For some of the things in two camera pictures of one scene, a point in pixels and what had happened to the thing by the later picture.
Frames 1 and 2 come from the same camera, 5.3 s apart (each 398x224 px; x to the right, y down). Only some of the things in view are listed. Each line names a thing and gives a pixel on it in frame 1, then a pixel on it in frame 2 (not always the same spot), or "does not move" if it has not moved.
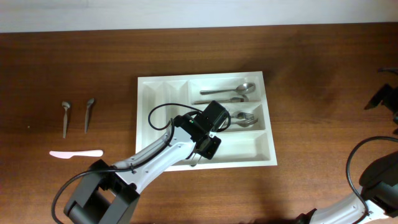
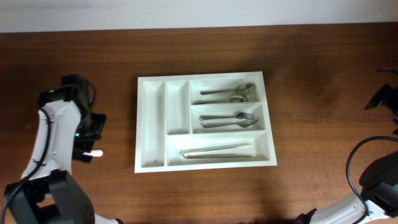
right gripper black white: [390, 101] does not move
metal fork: [245, 122] does not move
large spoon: [233, 100] does not move
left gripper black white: [210, 150] -> [87, 146]
